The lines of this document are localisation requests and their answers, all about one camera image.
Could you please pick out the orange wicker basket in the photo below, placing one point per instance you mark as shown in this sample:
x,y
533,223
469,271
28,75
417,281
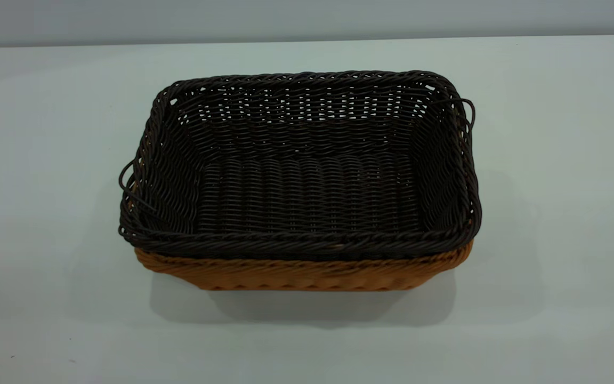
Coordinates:
x,y
296,274

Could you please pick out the dark brown wicker basket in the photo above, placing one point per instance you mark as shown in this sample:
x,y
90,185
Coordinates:
x,y
296,192

